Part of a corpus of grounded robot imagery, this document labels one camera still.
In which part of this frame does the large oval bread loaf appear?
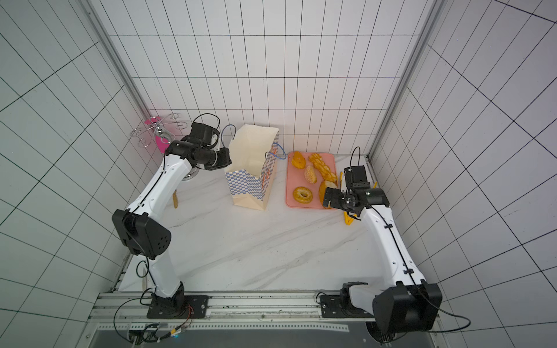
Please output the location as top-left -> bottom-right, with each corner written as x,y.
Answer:
318,179 -> 338,206

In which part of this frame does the ring bagel bread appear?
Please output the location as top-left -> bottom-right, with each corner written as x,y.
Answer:
292,186 -> 313,204

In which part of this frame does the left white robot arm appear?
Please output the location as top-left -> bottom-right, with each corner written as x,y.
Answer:
112,141 -> 232,319

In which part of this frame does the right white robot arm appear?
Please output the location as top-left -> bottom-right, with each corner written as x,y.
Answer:
323,188 -> 442,334

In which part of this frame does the checkered paper bag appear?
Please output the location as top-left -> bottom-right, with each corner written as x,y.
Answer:
224,124 -> 287,210

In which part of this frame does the braided twisted bread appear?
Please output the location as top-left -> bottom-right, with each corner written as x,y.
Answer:
308,153 -> 337,183

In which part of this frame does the pink plastic tray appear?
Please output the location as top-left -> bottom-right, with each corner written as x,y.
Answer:
285,152 -> 339,210

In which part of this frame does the silver pink mug tree stand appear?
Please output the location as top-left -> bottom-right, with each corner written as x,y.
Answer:
130,113 -> 187,155

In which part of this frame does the small orange bun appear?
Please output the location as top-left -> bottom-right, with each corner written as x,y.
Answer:
291,151 -> 306,170

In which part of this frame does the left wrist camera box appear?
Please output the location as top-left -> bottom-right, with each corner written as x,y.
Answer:
184,123 -> 220,149

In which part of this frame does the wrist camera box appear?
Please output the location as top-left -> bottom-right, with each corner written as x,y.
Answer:
184,123 -> 220,149
344,165 -> 371,191

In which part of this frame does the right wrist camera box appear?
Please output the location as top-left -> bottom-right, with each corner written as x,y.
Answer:
344,165 -> 371,191

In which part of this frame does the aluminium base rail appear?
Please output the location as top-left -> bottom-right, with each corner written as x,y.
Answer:
86,291 -> 375,336

